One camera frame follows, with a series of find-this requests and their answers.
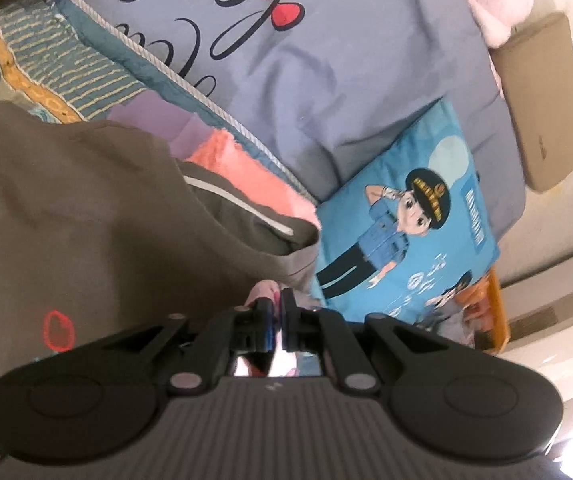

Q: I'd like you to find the grey sweatshirt with print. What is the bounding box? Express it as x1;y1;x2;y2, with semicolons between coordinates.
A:
0;102;320;376

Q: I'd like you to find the blue cartoon police pillow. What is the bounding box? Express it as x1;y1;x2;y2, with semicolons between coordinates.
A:
315;99;499;324

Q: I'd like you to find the orange plush toy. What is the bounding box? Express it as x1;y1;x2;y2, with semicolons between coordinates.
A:
455;268;510;354

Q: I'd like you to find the folded pink towel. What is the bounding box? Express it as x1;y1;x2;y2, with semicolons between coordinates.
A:
188;129;321;229

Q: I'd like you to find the folded purple garment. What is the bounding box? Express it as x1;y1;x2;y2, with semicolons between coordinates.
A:
108;90;214;160

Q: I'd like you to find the grey-blue duvet with lettering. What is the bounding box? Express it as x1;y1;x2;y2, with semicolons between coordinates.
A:
81;0;525;235

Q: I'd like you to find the blue floral quilt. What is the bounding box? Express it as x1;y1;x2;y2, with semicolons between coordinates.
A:
0;0;311;197

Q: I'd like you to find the beige headrest cushion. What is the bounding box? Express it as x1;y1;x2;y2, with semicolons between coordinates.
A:
491;12;573;194

